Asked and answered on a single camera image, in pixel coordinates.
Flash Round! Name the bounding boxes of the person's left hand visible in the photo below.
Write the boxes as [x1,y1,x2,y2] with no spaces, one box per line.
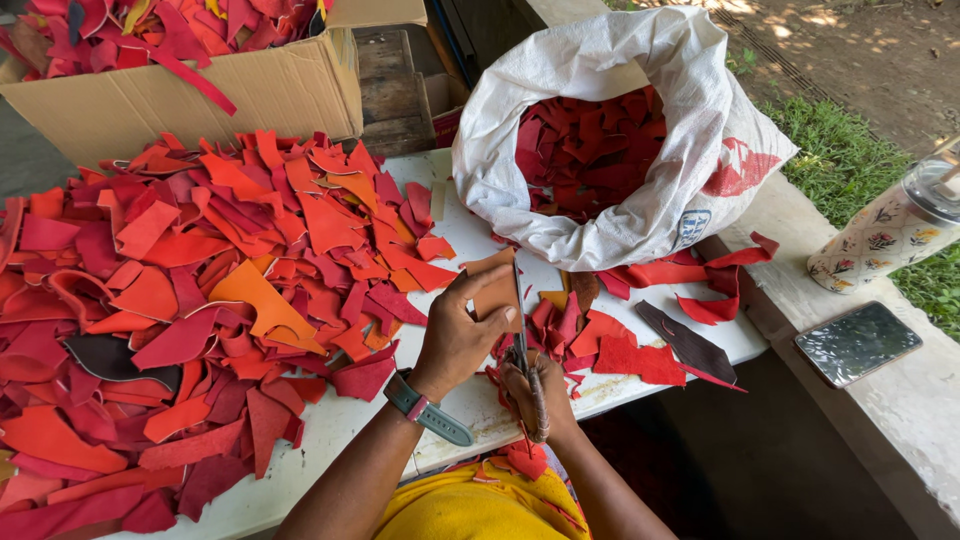
[408,263,525,403]

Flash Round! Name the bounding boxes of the dark wooden crate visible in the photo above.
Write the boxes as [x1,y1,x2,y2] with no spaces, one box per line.
[351,28,438,158]

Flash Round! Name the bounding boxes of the brown leather scrap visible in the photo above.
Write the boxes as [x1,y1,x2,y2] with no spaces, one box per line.
[568,270,602,318]

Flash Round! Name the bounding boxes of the person's right hand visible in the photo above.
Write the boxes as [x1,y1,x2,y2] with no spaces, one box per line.
[499,352,581,445]

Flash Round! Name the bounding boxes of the scissors with handle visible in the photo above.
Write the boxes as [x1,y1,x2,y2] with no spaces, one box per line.
[512,262,553,445]

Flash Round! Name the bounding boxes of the cardboard box of leather scraps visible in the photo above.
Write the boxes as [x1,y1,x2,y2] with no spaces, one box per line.
[0,0,430,171]

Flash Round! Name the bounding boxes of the red trimmings on lap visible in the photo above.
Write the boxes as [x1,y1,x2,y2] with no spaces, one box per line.
[471,438,552,483]

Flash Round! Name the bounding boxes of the dark brown leather piece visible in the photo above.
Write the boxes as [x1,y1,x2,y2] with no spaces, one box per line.
[634,299,750,394]

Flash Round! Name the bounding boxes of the yellow garment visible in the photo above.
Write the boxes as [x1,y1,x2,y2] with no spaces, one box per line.
[373,456,594,540]

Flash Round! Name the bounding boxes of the floral tumbler with clear lid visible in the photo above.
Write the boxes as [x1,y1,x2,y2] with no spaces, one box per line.
[806,135,960,296]

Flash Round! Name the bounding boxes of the large heap of red leather scraps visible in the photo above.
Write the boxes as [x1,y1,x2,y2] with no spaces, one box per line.
[0,130,460,540]

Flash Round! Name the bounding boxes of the white sack of red scraps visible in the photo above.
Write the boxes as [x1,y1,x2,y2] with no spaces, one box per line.
[451,6,801,273]

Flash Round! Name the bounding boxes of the small heap of red offcuts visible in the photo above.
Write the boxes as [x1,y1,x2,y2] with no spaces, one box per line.
[486,291,688,400]

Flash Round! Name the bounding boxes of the smartphone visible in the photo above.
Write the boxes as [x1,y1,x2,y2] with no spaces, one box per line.
[792,300,924,390]

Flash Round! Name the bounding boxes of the tan leather piece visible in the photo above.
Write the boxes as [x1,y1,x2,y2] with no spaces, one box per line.
[464,246,524,333]

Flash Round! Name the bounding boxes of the grey wristwatch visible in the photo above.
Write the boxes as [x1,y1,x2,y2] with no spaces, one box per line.
[382,369,476,449]

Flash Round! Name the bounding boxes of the long curved red leather strip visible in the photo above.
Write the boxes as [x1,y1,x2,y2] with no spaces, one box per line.
[597,230,781,327]

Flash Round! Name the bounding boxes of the small open cardboard carton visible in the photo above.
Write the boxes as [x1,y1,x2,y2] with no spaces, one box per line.
[423,72,472,150]

